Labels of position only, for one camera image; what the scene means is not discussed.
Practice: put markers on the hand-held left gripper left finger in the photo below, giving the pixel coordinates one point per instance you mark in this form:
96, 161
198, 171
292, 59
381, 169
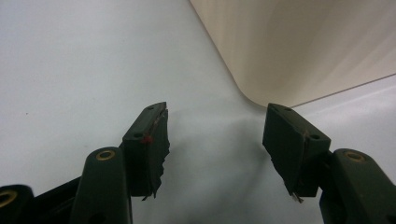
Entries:
144, 155

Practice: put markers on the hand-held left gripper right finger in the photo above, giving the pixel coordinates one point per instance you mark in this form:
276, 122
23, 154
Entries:
295, 146

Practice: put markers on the beige cutting board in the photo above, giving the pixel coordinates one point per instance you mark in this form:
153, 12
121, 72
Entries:
299, 46

